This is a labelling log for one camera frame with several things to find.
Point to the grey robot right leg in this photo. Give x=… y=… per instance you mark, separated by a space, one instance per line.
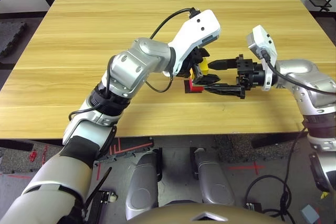
x=212 y=182

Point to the grey robot leg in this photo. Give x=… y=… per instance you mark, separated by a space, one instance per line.
x=212 y=182
x=141 y=187

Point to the small black floor box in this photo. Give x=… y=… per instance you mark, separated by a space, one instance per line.
x=254 y=207

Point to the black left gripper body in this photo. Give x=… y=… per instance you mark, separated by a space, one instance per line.
x=191 y=62

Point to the black box with white connector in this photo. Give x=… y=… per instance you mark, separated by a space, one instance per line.
x=105 y=197

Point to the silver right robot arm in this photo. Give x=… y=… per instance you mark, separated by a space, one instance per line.
x=309 y=77

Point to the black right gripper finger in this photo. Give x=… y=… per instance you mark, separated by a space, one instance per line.
x=223 y=64
x=225 y=90

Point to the small yellow tag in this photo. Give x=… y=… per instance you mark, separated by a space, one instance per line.
x=324 y=195

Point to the grey robot left leg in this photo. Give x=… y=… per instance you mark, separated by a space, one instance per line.
x=141 y=187

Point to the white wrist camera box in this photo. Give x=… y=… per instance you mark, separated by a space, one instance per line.
x=197 y=32
x=262 y=40

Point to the tan robot torso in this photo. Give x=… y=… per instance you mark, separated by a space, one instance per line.
x=170 y=216

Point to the blue grey small box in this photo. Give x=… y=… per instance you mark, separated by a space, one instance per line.
x=309 y=213

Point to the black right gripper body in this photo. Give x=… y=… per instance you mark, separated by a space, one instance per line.
x=249 y=73

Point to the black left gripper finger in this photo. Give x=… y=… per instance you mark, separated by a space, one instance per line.
x=207 y=79
x=204 y=52

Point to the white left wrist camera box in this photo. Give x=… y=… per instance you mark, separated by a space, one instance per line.
x=197 y=32

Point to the black stand with plate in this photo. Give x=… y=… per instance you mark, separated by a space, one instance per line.
x=319 y=1

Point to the dark foam floor mat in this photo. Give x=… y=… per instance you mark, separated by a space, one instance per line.
x=11 y=37

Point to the black floor tile red lines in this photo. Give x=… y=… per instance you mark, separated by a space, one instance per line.
x=126 y=149

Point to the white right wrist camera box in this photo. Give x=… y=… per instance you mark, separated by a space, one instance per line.
x=262 y=40

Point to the yellow wooden block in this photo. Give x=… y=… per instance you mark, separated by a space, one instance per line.
x=204 y=66

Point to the red wooden block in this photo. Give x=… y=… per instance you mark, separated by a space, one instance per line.
x=195 y=89

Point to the small red floor object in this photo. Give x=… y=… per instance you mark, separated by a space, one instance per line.
x=32 y=155

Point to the black metal table frame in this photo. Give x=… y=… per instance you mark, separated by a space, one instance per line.
x=278 y=140

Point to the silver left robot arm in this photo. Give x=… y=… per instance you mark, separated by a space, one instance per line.
x=136 y=64

